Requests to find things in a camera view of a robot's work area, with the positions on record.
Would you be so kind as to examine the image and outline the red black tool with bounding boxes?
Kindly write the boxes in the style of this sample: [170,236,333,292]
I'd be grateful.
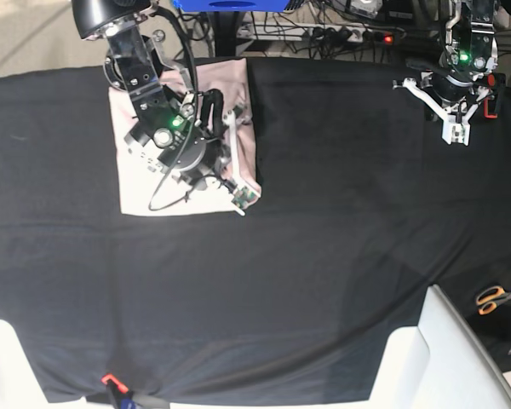
[484,73,507,119]

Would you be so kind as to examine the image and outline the orange black clamp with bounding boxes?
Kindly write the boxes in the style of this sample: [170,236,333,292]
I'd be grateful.
[100,372,170,409]

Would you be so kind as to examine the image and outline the pink T-shirt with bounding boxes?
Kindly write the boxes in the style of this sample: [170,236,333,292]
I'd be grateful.
[108,59,262,217]

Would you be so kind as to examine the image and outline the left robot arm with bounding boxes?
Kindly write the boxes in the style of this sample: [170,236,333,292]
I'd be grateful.
[393,1,504,146]

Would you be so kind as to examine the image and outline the orange handled scissors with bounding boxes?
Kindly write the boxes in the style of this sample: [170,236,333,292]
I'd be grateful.
[475,285,511,316]

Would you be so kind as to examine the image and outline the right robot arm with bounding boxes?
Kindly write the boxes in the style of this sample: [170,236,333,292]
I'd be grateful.
[72,1,261,217]

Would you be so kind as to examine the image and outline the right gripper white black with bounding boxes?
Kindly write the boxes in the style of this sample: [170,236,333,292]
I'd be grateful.
[148,89,256,216]

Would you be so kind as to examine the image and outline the white table frame left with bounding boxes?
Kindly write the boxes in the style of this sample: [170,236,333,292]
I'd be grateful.
[0,320,49,408]

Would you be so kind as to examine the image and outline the blue box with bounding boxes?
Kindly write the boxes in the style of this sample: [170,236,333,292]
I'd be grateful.
[172,0,290,12]

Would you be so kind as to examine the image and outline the black table cloth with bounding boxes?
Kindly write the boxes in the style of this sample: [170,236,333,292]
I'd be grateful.
[0,58,511,405]

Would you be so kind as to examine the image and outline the white table frame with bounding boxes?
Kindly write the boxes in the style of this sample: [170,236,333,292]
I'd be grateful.
[369,285,511,408]
[0,320,49,408]

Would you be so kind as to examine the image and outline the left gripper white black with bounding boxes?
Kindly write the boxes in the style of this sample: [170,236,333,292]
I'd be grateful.
[393,72,494,146]

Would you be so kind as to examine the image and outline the white power strip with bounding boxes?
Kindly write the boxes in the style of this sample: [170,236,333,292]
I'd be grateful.
[237,21,405,45]

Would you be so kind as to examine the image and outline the white table frame right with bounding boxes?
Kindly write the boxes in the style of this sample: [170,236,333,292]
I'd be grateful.
[369,285,511,408]

